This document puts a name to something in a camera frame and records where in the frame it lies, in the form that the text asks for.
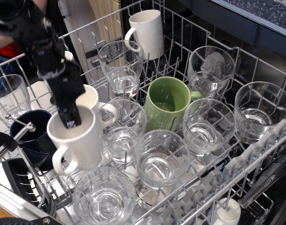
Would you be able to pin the clear glass middle right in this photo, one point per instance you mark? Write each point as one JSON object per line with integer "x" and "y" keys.
{"x": 208, "y": 124}

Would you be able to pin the clear glass far right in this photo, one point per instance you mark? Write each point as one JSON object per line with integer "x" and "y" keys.
{"x": 259, "y": 107}

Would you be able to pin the black clamp with metal screw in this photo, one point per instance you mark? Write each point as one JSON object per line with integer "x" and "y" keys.
{"x": 9, "y": 143}

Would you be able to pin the metal wire dishwasher rack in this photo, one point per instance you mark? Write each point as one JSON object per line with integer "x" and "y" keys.
{"x": 255, "y": 176}

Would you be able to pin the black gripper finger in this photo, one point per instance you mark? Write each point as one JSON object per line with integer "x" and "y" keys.
{"x": 70, "y": 117}

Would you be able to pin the clear glass front centre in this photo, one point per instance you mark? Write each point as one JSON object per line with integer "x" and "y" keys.
{"x": 161, "y": 158}

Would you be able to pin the white mug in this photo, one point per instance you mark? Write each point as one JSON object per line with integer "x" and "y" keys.
{"x": 90, "y": 99}
{"x": 146, "y": 28}
{"x": 79, "y": 147}
{"x": 69, "y": 56}

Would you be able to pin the dark blue mug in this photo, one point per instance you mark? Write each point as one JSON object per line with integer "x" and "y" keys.
{"x": 36, "y": 145}

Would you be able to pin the clear glass rear centre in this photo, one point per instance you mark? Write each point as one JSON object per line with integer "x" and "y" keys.
{"x": 122, "y": 64}

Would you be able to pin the clear glass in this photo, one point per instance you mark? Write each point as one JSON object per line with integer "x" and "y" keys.
{"x": 208, "y": 124}
{"x": 14, "y": 98}
{"x": 122, "y": 123}
{"x": 122, "y": 64}
{"x": 259, "y": 107}
{"x": 209, "y": 70}
{"x": 104, "y": 196}
{"x": 161, "y": 158}

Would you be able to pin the clear glass far left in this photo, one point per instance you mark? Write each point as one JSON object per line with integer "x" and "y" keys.
{"x": 14, "y": 98}

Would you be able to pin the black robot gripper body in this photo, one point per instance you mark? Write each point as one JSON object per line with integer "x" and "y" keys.
{"x": 62, "y": 75}

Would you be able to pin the clear glass rear right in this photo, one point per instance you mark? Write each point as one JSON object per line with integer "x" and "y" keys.
{"x": 209, "y": 70}

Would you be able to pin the white cup lower rack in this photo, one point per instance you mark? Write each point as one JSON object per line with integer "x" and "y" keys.
{"x": 227, "y": 213}

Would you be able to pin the black plastic cutlery tray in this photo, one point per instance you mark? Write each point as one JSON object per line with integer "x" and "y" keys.
{"x": 21, "y": 180}

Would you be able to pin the wooden cabinet panel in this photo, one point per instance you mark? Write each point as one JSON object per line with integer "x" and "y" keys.
{"x": 91, "y": 24}

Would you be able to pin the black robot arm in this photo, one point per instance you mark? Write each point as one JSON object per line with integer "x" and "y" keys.
{"x": 34, "y": 33}

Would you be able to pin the clear glass front left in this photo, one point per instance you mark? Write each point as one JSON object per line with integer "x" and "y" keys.
{"x": 104, "y": 196}

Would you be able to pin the green ceramic mug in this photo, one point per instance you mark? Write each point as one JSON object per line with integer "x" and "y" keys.
{"x": 166, "y": 102}

